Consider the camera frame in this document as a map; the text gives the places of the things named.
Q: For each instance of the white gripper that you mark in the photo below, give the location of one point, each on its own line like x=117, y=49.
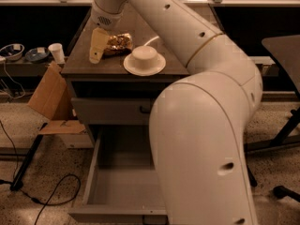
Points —
x=104, y=19

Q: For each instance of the crinkled orange snack bag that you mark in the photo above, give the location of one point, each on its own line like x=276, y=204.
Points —
x=119, y=44

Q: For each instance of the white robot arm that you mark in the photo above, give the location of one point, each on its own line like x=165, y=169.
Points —
x=205, y=184

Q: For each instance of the grey drawer cabinet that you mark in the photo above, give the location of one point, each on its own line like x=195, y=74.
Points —
x=181, y=110

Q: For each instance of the grey middle drawer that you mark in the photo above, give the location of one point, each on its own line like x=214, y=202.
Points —
x=112, y=111

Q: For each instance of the open grey bottom drawer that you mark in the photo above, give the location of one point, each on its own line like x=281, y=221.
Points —
x=122, y=184

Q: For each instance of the white paper cup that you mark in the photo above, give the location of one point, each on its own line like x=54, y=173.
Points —
x=56, y=49

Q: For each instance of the upturned white bowl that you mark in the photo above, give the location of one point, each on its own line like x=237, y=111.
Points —
x=144, y=61

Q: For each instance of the blue bowl right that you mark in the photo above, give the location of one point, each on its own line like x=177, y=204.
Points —
x=37, y=55

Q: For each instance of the brown cardboard box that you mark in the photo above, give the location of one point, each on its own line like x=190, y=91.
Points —
x=51, y=99

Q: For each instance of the black stand leg left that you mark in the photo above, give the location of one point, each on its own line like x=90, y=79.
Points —
x=17, y=183

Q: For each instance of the black stand leg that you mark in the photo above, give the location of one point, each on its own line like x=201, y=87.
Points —
x=251, y=177
x=17, y=183

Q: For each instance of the black stand leg right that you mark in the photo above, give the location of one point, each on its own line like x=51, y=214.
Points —
x=251, y=177

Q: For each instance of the black chair base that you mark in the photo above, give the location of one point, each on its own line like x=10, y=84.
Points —
x=280, y=192

